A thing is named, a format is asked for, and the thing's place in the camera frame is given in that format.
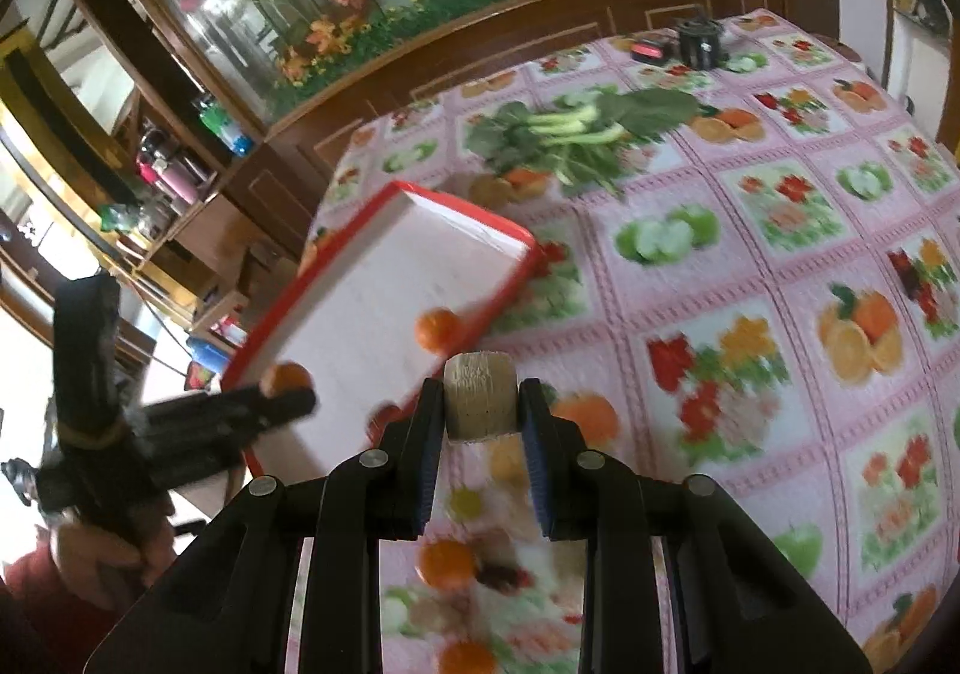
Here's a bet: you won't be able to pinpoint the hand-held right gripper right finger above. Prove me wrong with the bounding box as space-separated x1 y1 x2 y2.
519 378 875 674

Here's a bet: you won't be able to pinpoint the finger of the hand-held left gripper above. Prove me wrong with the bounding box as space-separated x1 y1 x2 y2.
148 434 248 491
146 385 317 437

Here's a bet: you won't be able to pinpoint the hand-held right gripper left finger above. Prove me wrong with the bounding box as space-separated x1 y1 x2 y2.
82 378 445 674

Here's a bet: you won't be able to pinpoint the beige cake piece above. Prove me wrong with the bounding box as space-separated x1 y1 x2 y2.
442 348 520 446

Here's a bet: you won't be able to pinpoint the red rimmed white tray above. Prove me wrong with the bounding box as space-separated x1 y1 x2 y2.
220 179 546 480

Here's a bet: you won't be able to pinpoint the person's left forearm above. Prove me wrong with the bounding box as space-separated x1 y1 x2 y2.
0 546 140 674

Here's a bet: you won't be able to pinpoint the person's left hand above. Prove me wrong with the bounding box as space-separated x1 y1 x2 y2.
41 494 181 607

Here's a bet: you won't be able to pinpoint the wooden sideboard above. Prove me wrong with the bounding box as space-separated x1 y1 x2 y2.
97 119 323 315

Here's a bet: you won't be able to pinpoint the pink thermos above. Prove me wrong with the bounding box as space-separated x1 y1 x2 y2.
156 163 203 204

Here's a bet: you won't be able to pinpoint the black thermos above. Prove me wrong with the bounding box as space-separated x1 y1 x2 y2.
137 128 185 166

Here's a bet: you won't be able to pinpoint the green and blue bottle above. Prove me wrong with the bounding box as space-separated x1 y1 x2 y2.
196 98 256 158

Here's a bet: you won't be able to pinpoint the pink fruit print tablecloth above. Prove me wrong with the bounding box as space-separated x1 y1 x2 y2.
296 10 960 674

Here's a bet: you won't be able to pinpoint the leafy green vegetables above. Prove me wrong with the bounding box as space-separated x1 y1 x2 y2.
463 85 721 195

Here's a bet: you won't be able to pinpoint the red device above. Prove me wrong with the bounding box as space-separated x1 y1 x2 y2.
630 38 680 67

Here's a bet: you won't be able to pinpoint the black device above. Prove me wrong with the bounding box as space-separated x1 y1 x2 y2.
675 14 730 70

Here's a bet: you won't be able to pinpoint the dark shoes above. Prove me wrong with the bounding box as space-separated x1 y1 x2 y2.
896 0 953 34

